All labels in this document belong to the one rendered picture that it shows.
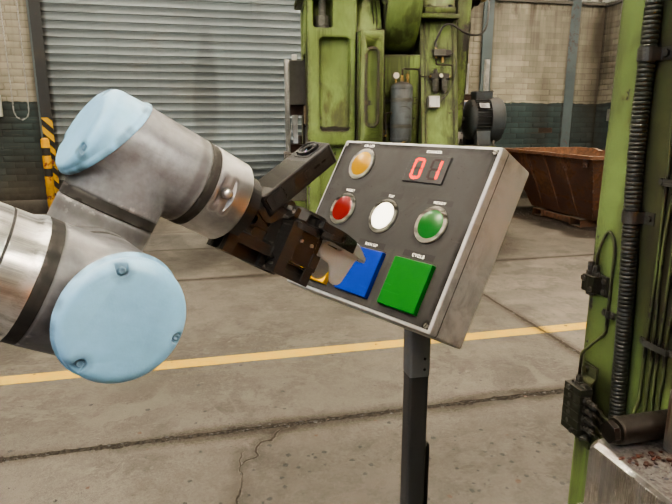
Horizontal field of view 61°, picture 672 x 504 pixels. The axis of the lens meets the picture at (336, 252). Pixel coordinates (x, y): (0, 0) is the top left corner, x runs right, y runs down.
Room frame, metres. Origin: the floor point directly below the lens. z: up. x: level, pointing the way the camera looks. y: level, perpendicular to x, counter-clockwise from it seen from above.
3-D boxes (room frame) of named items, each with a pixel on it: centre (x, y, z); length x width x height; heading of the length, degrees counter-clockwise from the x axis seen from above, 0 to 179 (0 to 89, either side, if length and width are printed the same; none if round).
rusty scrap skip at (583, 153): (7.15, -3.05, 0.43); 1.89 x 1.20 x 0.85; 14
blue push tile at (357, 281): (0.87, -0.04, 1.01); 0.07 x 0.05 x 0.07; 39
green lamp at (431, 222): (0.82, -0.14, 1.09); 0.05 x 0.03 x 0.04; 14
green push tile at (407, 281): (0.79, -0.10, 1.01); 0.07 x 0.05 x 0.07; 39
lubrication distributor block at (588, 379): (0.81, -0.38, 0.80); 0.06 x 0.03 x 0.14; 14
